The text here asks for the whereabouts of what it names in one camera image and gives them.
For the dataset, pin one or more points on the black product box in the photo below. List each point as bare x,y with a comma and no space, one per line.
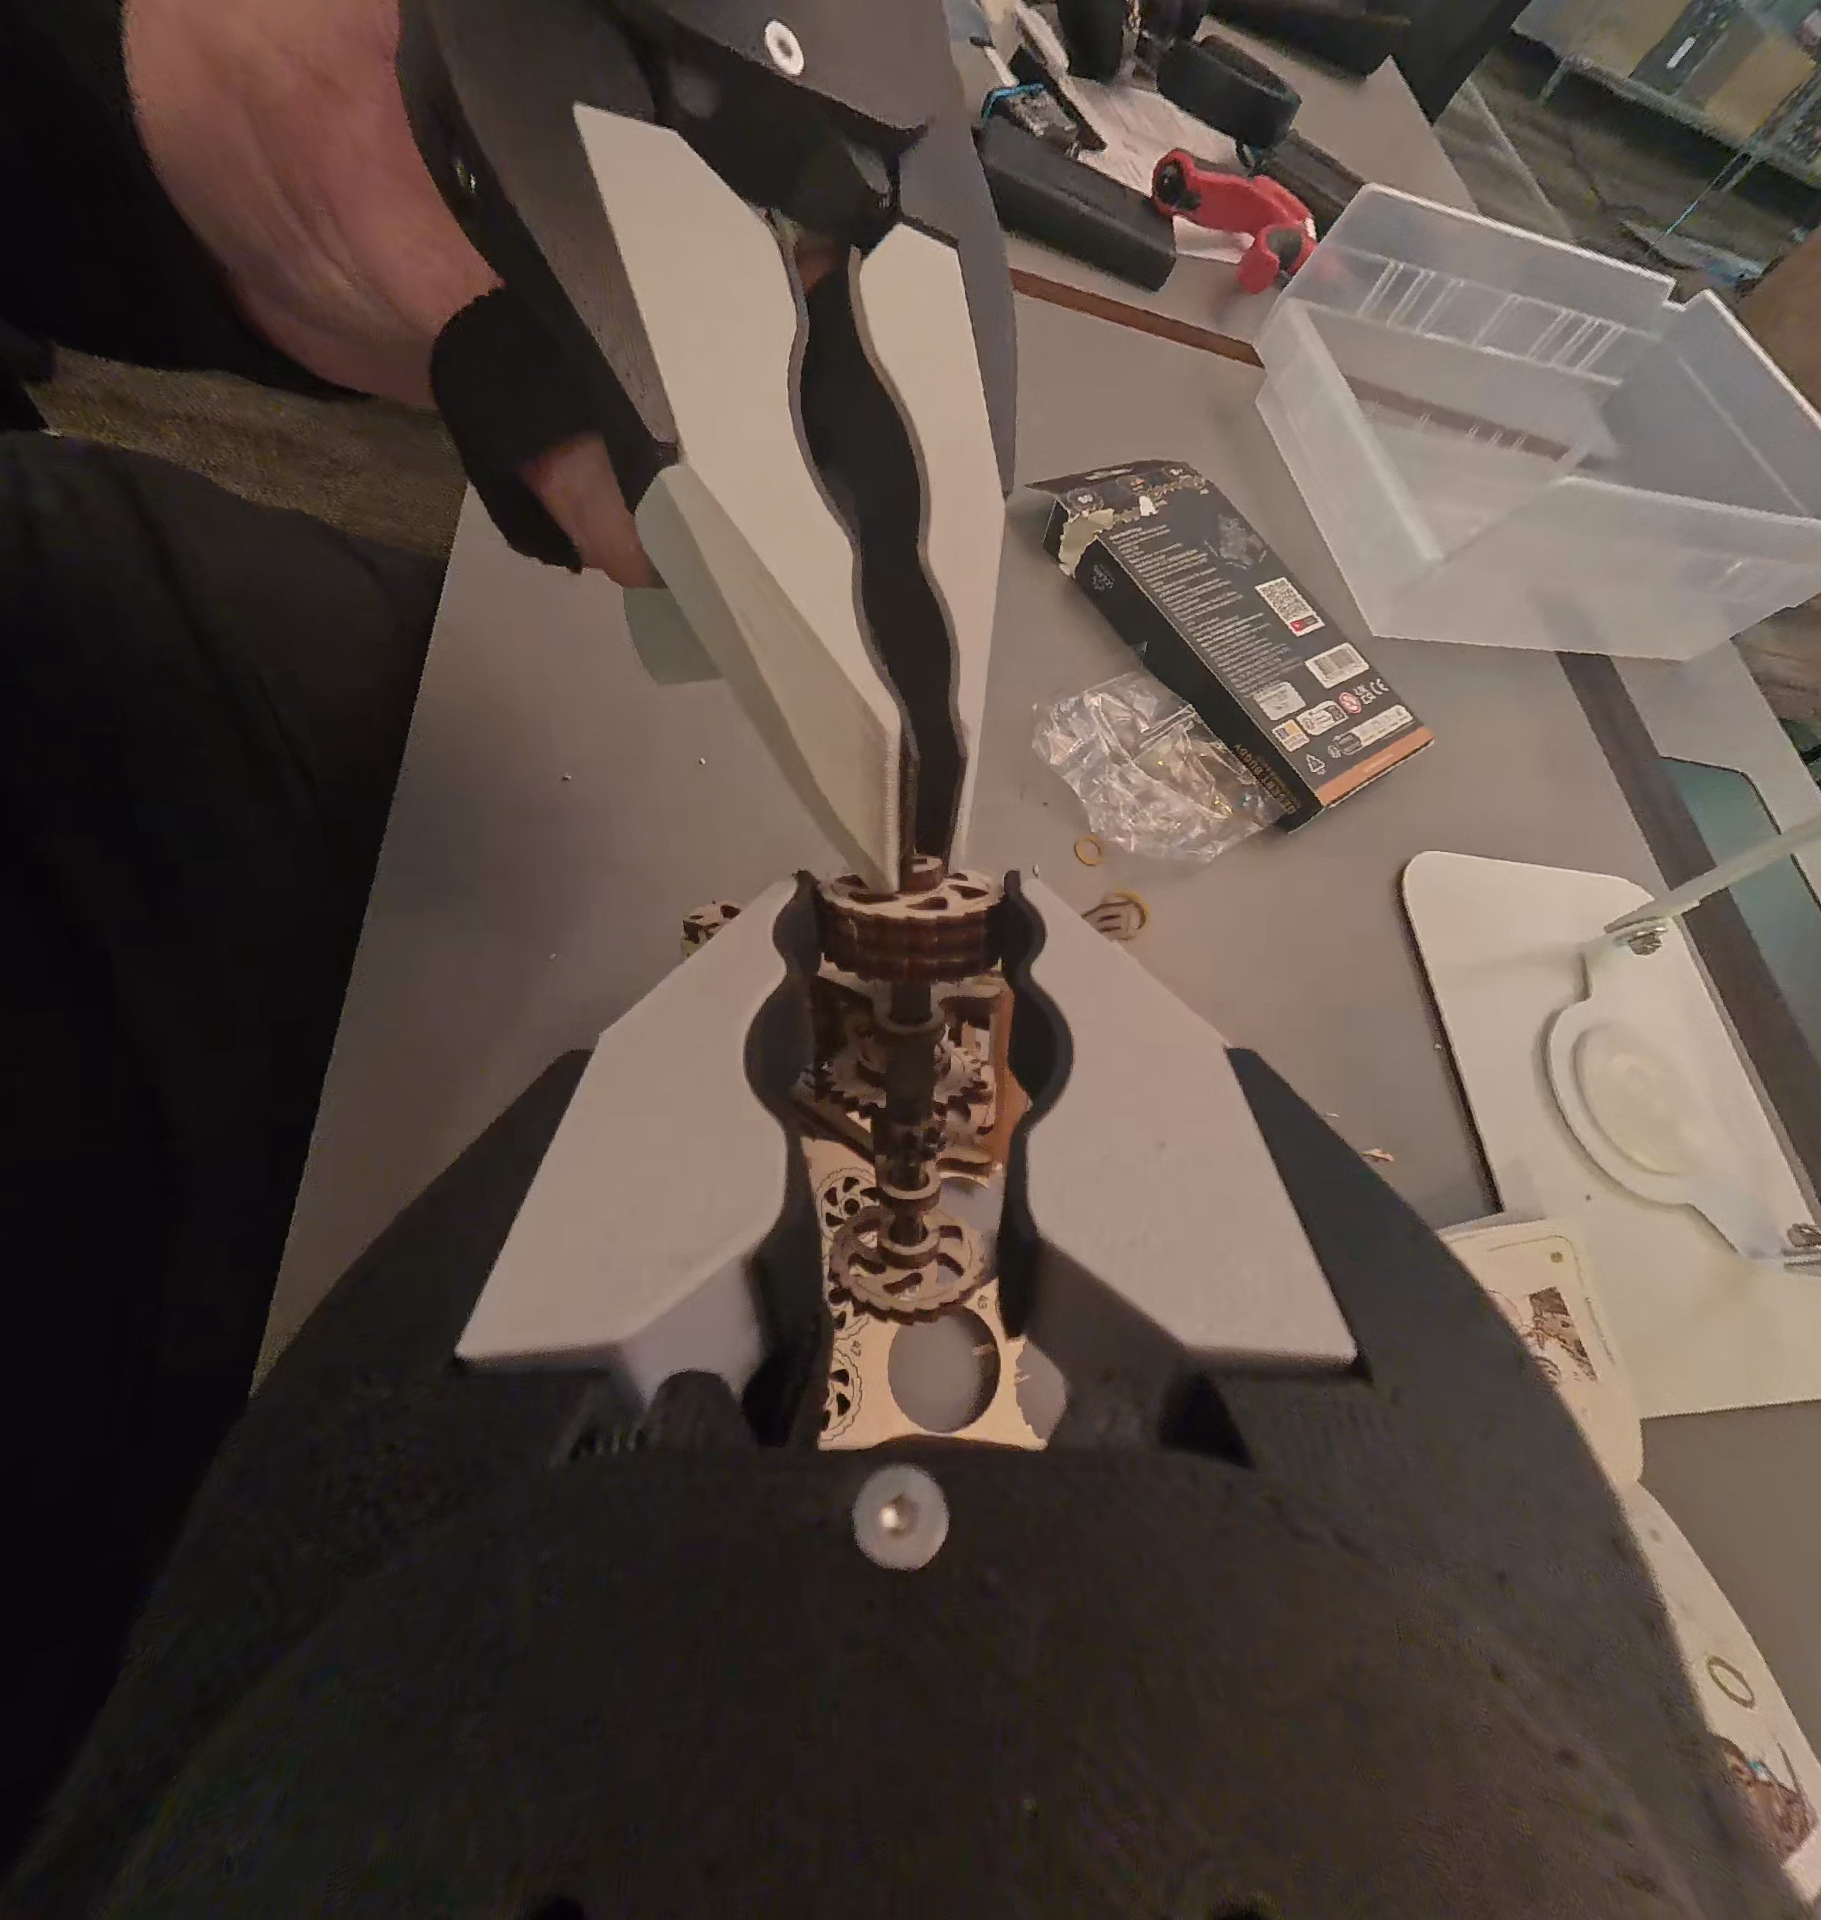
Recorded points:
1227,616

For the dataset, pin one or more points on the person's left hand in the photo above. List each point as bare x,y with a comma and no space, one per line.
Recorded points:
297,195

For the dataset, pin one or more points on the person's left forearm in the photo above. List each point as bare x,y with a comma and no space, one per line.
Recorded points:
39,180

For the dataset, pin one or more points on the white board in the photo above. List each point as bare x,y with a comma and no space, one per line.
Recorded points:
1497,1021

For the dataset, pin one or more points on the wooden buggy model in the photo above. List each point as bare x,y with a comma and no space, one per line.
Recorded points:
911,916

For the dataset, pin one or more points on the clear plastic bag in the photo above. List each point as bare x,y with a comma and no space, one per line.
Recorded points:
1151,772

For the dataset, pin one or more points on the clear plastic storage box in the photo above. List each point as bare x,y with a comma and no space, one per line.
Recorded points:
1572,495

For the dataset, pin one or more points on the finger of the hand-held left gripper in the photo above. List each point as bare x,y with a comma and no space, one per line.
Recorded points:
732,451
948,495

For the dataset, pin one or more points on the black rectangular case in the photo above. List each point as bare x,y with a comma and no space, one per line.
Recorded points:
1076,202

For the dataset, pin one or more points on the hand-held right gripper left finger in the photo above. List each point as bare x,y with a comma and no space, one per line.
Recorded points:
627,1170

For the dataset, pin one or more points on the wooden sheet with wheels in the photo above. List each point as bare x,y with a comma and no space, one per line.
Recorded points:
941,1425

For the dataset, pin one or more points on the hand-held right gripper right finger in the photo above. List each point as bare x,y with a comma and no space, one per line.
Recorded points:
1181,1186

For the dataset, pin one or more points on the red hand tool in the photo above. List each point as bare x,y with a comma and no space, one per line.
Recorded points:
1242,202

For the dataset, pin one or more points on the instruction booklet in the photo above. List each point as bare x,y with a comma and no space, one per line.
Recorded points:
1572,1350

